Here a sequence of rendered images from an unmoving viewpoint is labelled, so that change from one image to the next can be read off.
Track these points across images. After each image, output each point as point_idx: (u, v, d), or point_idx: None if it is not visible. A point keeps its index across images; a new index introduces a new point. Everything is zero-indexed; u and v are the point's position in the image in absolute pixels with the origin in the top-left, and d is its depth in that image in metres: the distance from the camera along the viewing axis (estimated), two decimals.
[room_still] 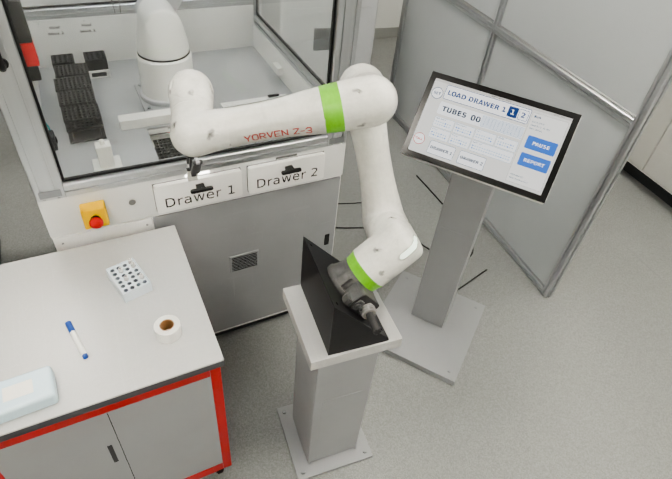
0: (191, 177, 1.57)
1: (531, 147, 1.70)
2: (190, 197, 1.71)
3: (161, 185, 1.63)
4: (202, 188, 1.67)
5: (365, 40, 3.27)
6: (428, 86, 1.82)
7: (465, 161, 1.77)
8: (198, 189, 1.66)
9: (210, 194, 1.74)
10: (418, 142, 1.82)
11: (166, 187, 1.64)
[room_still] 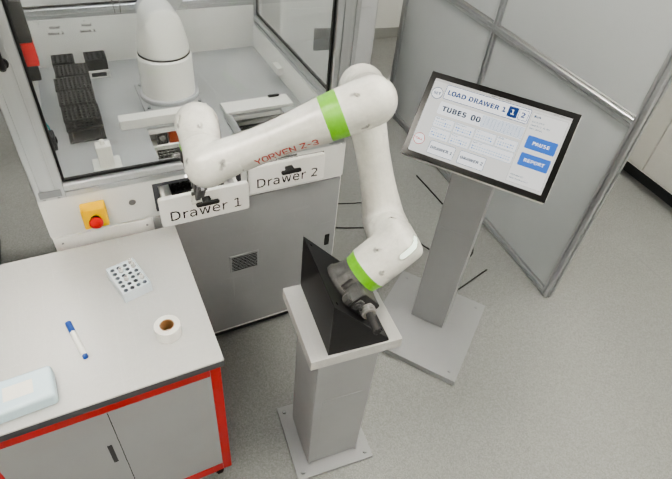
0: (195, 200, 1.60)
1: (531, 147, 1.70)
2: (195, 210, 1.66)
3: (166, 199, 1.59)
4: (208, 201, 1.62)
5: (365, 40, 3.27)
6: (428, 86, 1.82)
7: (465, 161, 1.77)
8: (204, 202, 1.61)
9: (216, 207, 1.69)
10: (418, 142, 1.82)
11: (171, 200, 1.59)
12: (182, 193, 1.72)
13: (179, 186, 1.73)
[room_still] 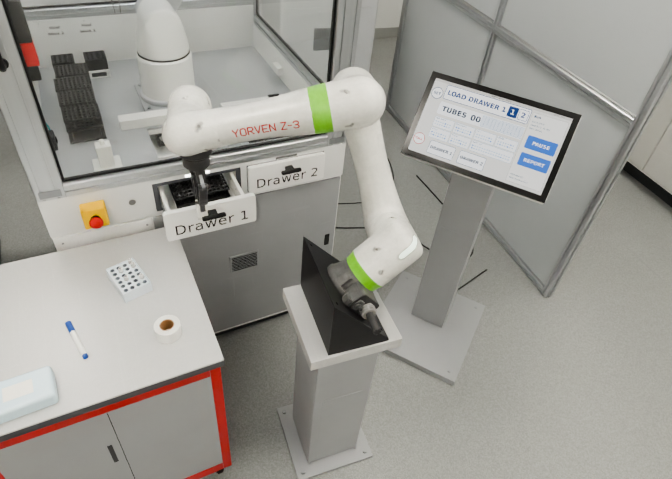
0: (201, 214, 1.56)
1: (531, 147, 1.70)
2: (201, 223, 1.61)
3: (171, 212, 1.54)
4: (214, 215, 1.57)
5: (365, 40, 3.27)
6: (428, 86, 1.82)
7: (465, 161, 1.77)
8: (210, 216, 1.57)
9: (222, 220, 1.64)
10: (418, 142, 1.82)
11: (176, 214, 1.55)
12: (187, 206, 1.67)
13: (184, 198, 1.69)
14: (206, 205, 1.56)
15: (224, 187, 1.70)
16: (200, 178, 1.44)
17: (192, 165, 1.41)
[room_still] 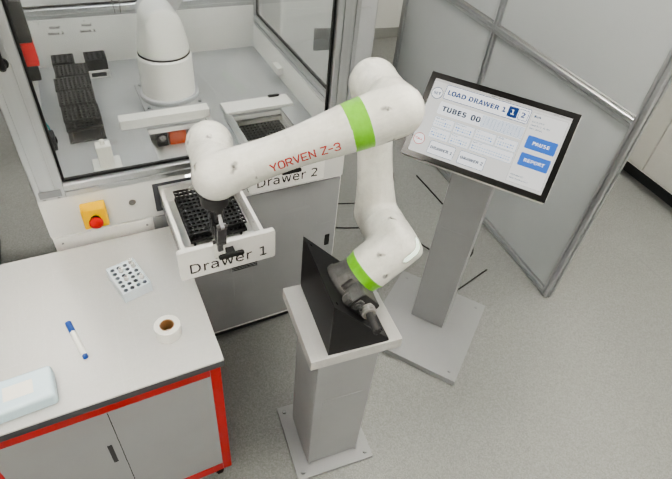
0: (218, 253, 1.45)
1: (531, 147, 1.70)
2: (217, 261, 1.50)
3: (185, 251, 1.43)
4: (232, 253, 1.46)
5: (365, 40, 3.27)
6: (428, 86, 1.82)
7: (465, 161, 1.77)
8: (227, 254, 1.45)
9: (239, 257, 1.53)
10: (418, 142, 1.82)
11: (191, 253, 1.43)
12: (201, 241, 1.56)
13: (198, 233, 1.57)
14: (223, 244, 1.45)
15: (241, 220, 1.58)
16: (219, 218, 1.32)
17: (211, 205, 1.29)
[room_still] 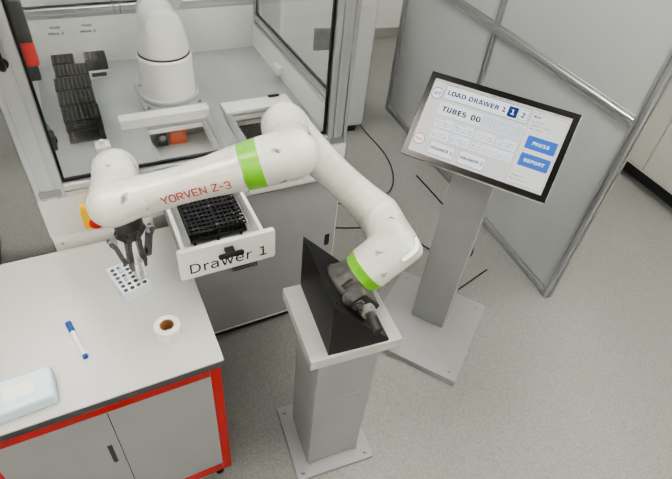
0: (134, 272, 1.49)
1: (531, 147, 1.70)
2: (217, 261, 1.50)
3: (185, 251, 1.43)
4: (232, 253, 1.46)
5: (365, 40, 3.27)
6: (428, 86, 1.82)
7: (465, 161, 1.77)
8: (227, 254, 1.45)
9: (239, 257, 1.53)
10: (418, 142, 1.82)
11: (191, 252, 1.43)
12: (201, 241, 1.56)
13: (198, 232, 1.57)
14: (144, 268, 1.48)
15: (241, 220, 1.59)
16: (115, 236, 1.37)
17: None
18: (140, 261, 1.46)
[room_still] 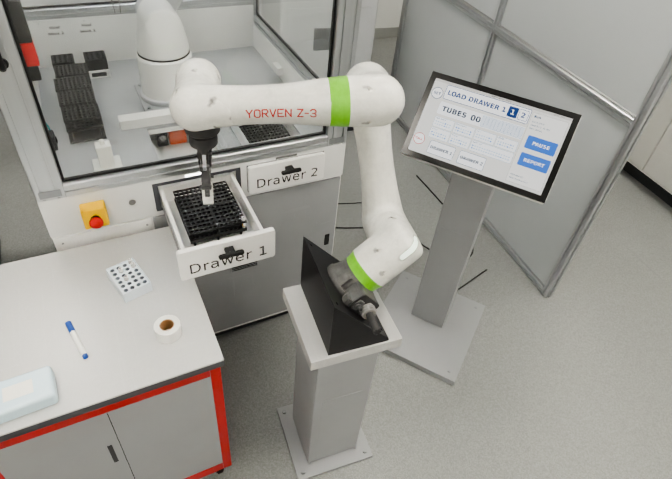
0: (206, 199, 1.49)
1: (531, 147, 1.70)
2: (217, 261, 1.50)
3: (185, 251, 1.43)
4: (232, 253, 1.46)
5: (365, 40, 3.27)
6: (428, 86, 1.82)
7: (465, 161, 1.77)
8: (227, 254, 1.45)
9: (239, 257, 1.53)
10: (418, 142, 1.82)
11: (191, 252, 1.43)
12: (201, 241, 1.56)
13: (198, 232, 1.57)
14: (212, 187, 1.50)
15: (241, 220, 1.59)
16: (203, 158, 1.37)
17: (196, 143, 1.34)
18: (211, 180, 1.48)
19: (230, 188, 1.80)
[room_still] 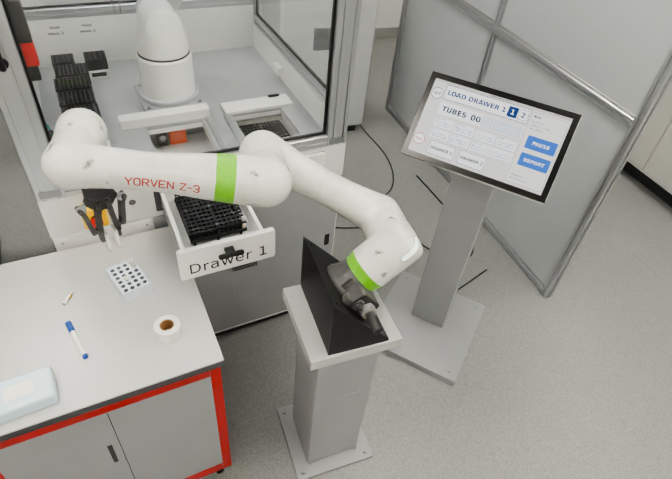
0: (105, 243, 1.44)
1: (531, 147, 1.70)
2: (217, 261, 1.50)
3: (185, 251, 1.43)
4: (232, 253, 1.46)
5: (365, 40, 3.27)
6: (428, 86, 1.82)
7: (465, 161, 1.77)
8: (227, 254, 1.45)
9: (239, 257, 1.53)
10: (418, 142, 1.82)
11: (191, 252, 1.43)
12: (201, 241, 1.56)
13: (198, 232, 1.57)
14: (118, 237, 1.43)
15: (241, 220, 1.59)
16: (84, 203, 1.32)
17: None
18: (114, 230, 1.41)
19: None
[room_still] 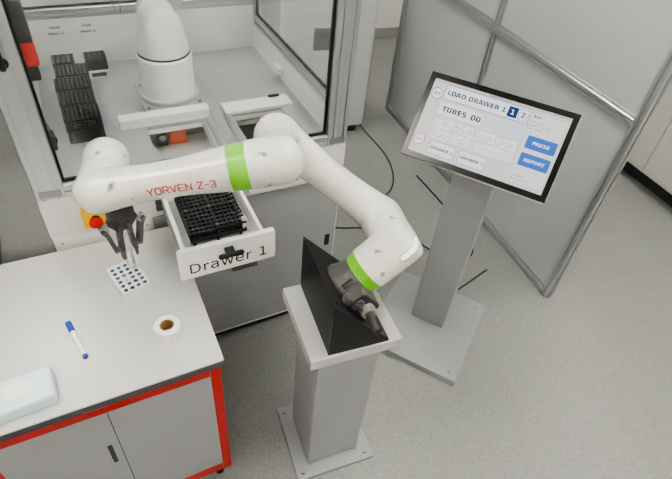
0: (126, 260, 1.52)
1: (531, 147, 1.70)
2: (217, 261, 1.50)
3: (185, 251, 1.43)
4: (232, 253, 1.46)
5: (365, 40, 3.27)
6: (428, 86, 1.82)
7: (465, 161, 1.77)
8: (227, 254, 1.45)
9: (239, 257, 1.53)
10: (418, 142, 1.82)
11: (191, 252, 1.43)
12: (201, 241, 1.56)
13: (198, 232, 1.57)
14: (135, 256, 1.51)
15: (241, 220, 1.59)
16: (106, 224, 1.40)
17: None
18: (131, 249, 1.49)
19: None
